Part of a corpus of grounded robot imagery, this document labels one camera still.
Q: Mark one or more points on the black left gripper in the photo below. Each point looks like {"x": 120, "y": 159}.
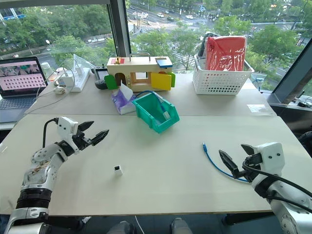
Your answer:
{"x": 81, "y": 142}

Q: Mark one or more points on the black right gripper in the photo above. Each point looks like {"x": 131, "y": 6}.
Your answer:
{"x": 252, "y": 162}

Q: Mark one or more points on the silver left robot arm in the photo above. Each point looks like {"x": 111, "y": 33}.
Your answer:
{"x": 36, "y": 175}

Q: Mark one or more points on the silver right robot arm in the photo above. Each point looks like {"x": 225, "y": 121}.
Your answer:
{"x": 287, "y": 195}

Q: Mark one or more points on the small white connector cube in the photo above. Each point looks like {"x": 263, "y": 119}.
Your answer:
{"x": 118, "y": 170}

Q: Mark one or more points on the purple tissue pack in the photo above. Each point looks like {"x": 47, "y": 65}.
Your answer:
{"x": 122, "y": 102}

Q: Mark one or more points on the white power strip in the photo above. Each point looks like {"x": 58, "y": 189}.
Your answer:
{"x": 81, "y": 79}

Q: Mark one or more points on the small white round case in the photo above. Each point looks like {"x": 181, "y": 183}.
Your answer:
{"x": 59, "y": 89}

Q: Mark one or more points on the white charger adapter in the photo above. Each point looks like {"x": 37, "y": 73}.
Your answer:
{"x": 67, "y": 79}

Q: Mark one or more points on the black handheld controller screen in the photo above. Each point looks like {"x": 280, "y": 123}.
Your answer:
{"x": 101, "y": 72}

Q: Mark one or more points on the green plastic parts bin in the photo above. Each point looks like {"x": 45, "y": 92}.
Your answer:
{"x": 148, "y": 107}

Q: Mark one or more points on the black rounded object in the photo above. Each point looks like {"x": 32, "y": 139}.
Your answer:
{"x": 307, "y": 142}

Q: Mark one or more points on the white perforated plastic basket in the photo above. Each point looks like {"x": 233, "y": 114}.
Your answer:
{"x": 219, "y": 80}

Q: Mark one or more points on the wooden latch box toy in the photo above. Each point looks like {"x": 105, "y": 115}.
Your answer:
{"x": 136, "y": 67}

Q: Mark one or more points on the open grey laptop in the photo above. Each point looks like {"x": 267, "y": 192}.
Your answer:
{"x": 19, "y": 83}

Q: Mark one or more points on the red plastic-wrapped package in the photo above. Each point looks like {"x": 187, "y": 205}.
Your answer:
{"x": 226, "y": 53}

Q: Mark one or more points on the dark window mullion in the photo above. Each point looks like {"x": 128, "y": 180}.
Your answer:
{"x": 119, "y": 26}

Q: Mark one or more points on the black item behind package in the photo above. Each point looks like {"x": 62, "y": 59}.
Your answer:
{"x": 201, "y": 47}

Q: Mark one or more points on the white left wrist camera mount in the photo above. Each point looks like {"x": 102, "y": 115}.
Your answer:
{"x": 67, "y": 125}

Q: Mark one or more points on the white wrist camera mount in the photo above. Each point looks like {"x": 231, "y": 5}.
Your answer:
{"x": 270, "y": 156}
{"x": 67, "y": 125}

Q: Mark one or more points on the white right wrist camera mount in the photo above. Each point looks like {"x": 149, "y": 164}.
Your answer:
{"x": 270, "y": 156}

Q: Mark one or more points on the dark slanted window frame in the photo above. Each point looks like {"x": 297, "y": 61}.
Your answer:
{"x": 292, "y": 75}

